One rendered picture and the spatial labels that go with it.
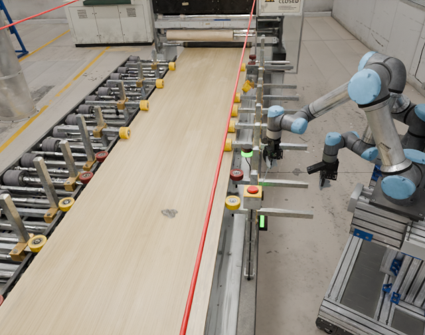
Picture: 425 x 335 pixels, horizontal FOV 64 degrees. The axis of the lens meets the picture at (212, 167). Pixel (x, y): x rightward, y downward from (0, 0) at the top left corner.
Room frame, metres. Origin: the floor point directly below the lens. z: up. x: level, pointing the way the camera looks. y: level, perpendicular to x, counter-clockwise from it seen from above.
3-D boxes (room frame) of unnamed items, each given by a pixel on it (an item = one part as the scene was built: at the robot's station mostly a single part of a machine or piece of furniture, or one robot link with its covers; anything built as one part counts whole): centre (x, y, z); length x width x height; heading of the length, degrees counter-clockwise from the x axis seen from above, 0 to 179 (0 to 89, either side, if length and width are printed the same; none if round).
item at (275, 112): (1.48, -0.32, 1.30); 0.09 x 0.08 x 0.11; 48
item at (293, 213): (1.32, -0.29, 0.84); 0.43 x 0.03 x 0.04; 81
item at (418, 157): (1.18, -0.85, 1.21); 0.13 x 0.12 x 0.14; 138
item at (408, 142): (1.60, -1.13, 1.09); 0.15 x 0.15 x 0.10
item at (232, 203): (1.35, -0.10, 0.85); 0.08 x 0.08 x 0.11
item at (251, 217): (1.04, -0.15, 0.93); 0.05 x 0.05 x 0.45; 81
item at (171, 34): (4.20, -0.12, 1.05); 1.43 x 0.12 x 0.12; 81
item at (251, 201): (1.04, -0.15, 1.18); 0.07 x 0.07 x 0.08; 81
